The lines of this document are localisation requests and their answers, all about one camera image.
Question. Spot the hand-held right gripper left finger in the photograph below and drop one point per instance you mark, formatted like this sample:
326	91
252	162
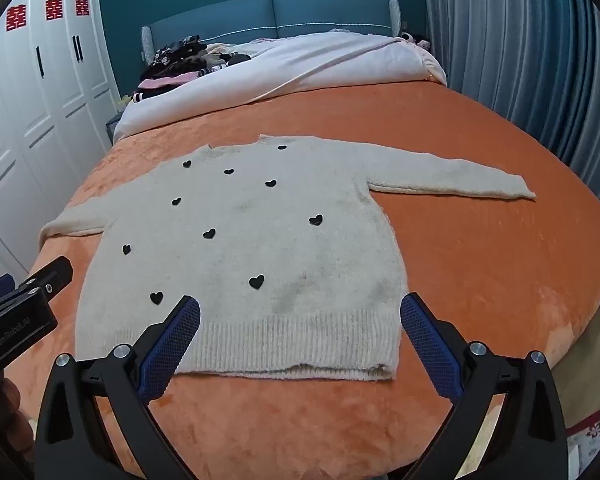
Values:
172	345

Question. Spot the blue-grey curtain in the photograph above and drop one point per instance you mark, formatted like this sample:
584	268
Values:
510	60

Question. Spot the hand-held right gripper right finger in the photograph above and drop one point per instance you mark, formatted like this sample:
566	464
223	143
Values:
430	345

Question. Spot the floral cloth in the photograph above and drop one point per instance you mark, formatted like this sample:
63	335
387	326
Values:
587	435

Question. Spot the person's left hand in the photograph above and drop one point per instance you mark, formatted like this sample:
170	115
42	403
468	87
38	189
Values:
17	420

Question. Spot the pile of dark clothes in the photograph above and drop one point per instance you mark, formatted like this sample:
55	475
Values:
180	60

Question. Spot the blue padded headboard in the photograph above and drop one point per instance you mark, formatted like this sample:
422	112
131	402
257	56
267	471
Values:
310	10

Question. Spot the red paper decoration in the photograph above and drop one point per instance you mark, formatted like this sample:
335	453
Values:
16	18
53	8
81	5

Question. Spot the grey nightstand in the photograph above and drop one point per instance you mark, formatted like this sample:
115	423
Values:
114	127

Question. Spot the black and white plush toy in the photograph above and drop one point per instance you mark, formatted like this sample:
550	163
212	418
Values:
414	39

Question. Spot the white wardrobe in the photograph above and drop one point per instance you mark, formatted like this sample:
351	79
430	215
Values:
55	120

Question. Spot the orange blanket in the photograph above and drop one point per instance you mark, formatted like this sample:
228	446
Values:
480	270

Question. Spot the cream sweater with black hearts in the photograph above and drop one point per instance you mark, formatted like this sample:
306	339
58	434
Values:
280	240

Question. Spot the white duvet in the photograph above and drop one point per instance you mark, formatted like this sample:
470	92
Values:
305	62

